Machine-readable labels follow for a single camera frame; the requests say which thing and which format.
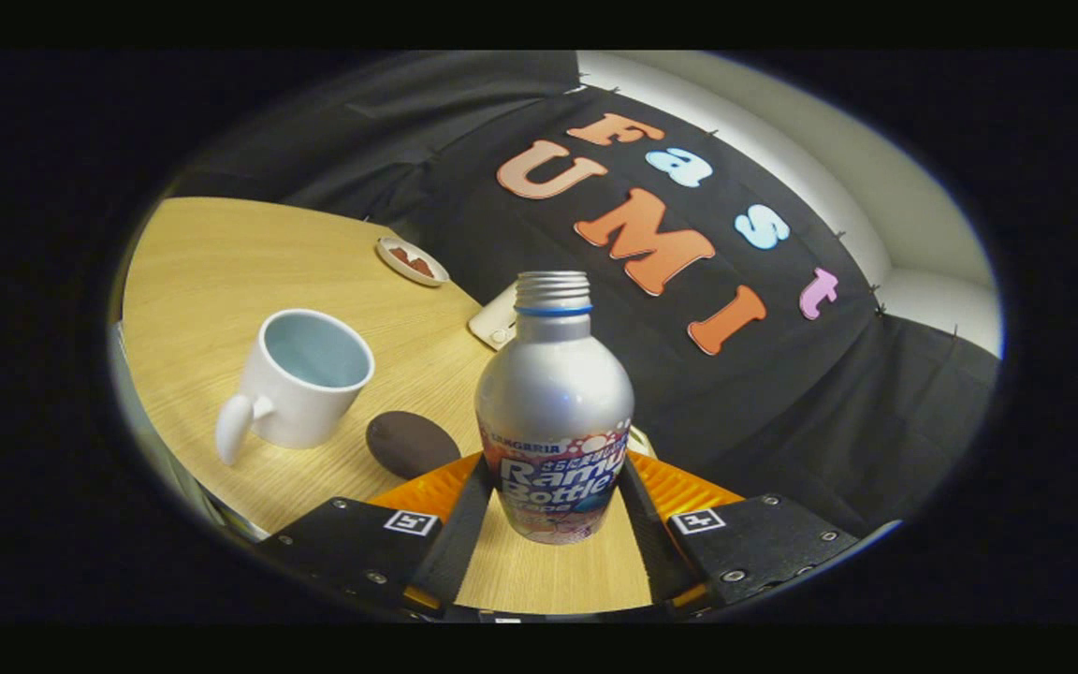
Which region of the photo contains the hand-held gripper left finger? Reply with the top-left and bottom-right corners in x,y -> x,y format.
254,453 -> 496,617

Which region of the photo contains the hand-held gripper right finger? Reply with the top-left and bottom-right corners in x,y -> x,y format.
616,451 -> 866,616

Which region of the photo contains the dark brown round coaster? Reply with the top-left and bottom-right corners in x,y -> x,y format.
366,411 -> 462,480

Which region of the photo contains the silver juice bottle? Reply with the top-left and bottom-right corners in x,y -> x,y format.
474,271 -> 635,547

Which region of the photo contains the white cup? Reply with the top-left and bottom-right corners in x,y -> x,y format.
214,309 -> 376,467

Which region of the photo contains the white toaster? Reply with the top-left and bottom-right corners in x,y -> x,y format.
468,284 -> 519,352

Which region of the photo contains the white round plate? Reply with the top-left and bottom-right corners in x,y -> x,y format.
375,236 -> 451,287

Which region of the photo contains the wooden table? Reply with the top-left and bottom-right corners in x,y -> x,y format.
121,197 -> 657,615

